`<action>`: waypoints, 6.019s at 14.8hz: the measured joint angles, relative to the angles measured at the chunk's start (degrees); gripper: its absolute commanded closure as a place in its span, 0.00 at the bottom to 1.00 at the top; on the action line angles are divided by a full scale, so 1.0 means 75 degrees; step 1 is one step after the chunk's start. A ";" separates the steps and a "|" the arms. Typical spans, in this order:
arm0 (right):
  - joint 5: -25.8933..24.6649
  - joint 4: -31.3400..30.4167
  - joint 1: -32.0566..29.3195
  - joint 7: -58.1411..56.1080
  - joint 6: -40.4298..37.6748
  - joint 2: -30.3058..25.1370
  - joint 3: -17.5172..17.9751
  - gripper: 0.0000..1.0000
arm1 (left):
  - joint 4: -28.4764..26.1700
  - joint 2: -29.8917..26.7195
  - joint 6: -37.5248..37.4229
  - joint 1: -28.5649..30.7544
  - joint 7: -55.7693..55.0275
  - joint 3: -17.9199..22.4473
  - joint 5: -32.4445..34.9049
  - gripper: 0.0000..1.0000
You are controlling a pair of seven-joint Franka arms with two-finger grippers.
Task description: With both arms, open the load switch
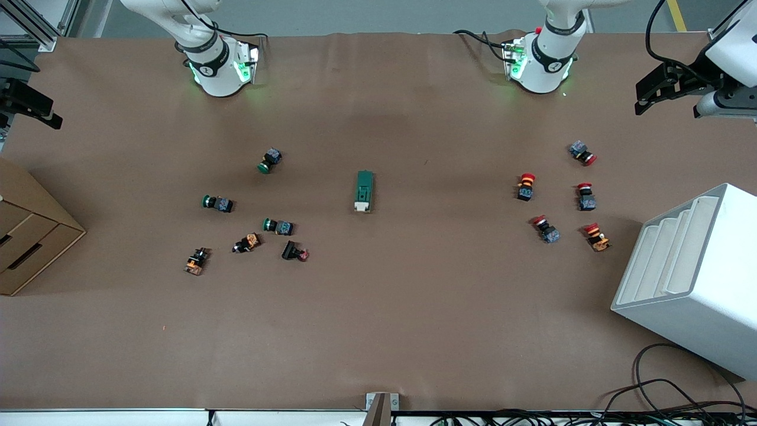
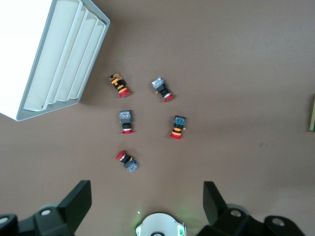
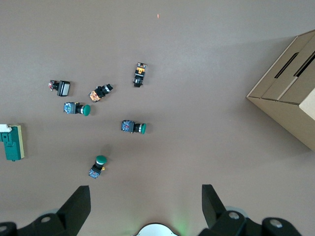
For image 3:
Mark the brown paper table cover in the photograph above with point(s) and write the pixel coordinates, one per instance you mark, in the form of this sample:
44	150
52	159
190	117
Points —
172	49

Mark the green mushroom push button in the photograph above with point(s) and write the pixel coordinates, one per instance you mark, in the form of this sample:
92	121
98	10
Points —
101	159
86	110
142	127

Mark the green load switch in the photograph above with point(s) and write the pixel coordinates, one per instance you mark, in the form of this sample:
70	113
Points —
12	147

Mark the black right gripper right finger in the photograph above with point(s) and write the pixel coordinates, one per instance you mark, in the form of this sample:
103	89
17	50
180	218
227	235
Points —
214	211

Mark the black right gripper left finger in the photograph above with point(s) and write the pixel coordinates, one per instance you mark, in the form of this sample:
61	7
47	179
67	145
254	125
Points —
71	211

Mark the cardboard box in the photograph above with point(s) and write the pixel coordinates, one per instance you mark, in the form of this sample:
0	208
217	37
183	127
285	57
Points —
283	98

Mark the black orange selector switch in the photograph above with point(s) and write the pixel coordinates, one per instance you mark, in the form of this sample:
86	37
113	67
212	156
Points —
102	90
139	73

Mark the black square push button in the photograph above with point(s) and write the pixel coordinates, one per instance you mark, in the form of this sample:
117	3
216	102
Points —
64	88

